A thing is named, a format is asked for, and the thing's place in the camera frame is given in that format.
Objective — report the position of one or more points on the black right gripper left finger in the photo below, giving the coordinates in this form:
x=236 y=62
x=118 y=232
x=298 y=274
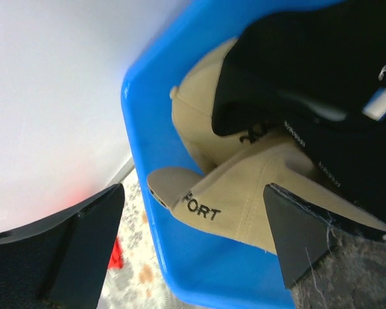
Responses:
x=61 y=261

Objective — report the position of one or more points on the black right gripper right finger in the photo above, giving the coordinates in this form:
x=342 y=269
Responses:
x=302 y=232

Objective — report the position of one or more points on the black baseball cap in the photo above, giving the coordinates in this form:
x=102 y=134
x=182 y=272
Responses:
x=322 y=75

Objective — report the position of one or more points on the red folded cloth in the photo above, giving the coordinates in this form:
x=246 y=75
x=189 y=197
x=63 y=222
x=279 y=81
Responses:
x=116 y=260

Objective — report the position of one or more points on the beige sport baseball cap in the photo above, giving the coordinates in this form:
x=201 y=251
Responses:
x=226 y=197

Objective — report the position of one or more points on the floral patterned table mat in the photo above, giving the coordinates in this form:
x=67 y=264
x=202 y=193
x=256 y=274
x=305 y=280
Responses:
x=139 y=284

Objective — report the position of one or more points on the blue plastic bin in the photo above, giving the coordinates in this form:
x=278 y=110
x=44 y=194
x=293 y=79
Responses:
x=199 y=268

